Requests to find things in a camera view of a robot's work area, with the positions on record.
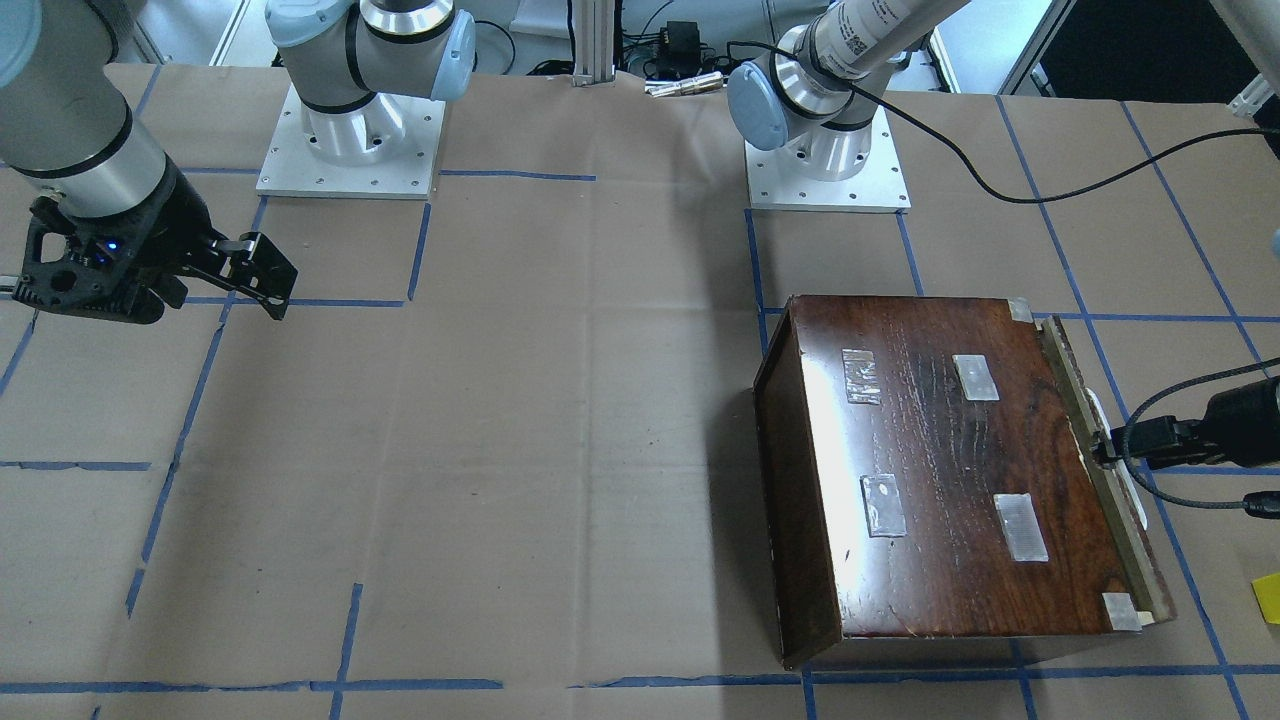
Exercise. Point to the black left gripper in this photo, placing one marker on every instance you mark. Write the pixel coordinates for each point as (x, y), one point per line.
(1245, 422)

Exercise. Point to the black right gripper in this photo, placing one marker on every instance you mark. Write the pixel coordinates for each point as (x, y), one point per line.
(172, 230)

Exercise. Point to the light wooden drawer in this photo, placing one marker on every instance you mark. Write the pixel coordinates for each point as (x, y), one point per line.
(1110, 470)

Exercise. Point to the yellow block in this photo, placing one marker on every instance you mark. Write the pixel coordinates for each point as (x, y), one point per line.
(1266, 592)

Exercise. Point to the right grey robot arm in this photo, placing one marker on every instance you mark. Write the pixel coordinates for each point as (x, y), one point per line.
(70, 132)

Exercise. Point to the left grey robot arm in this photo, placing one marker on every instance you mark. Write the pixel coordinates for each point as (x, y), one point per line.
(829, 75)

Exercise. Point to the dark wooden drawer cabinet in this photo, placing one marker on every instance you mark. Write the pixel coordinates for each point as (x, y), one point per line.
(931, 497)

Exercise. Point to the black power adapter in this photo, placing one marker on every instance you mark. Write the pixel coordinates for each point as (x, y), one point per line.
(680, 43)

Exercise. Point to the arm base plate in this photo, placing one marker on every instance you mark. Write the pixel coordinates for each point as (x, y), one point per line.
(388, 149)
(829, 170)

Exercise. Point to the aluminium frame post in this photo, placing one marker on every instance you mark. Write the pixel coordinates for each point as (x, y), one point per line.
(595, 28)

